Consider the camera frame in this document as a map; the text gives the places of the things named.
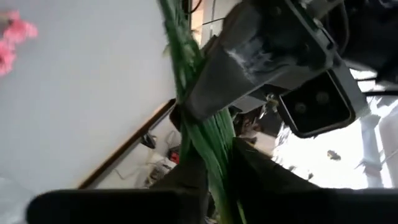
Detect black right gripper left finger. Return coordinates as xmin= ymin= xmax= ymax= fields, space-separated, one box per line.
xmin=25 ymin=148 xmax=210 ymax=224

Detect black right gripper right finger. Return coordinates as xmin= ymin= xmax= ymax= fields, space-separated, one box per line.
xmin=231 ymin=136 xmax=398 ymax=224

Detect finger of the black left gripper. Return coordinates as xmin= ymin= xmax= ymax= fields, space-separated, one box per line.
xmin=169 ymin=98 xmax=185 ymax=131
xmin=182 ymin=0 xmax=338 ymax=123

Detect red artificial flower bunch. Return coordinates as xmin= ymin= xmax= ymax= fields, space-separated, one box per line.
xmin=157 ymin=0 xmax=248 ymax=224

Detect pink artificial flower bunch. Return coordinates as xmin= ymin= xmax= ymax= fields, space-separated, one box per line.
xmin=0 ymin=9 xmax=40 ymax=78

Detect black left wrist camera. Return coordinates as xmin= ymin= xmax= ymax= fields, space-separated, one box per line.
xmin=278 ymin=63 xmax=369 ymax=139

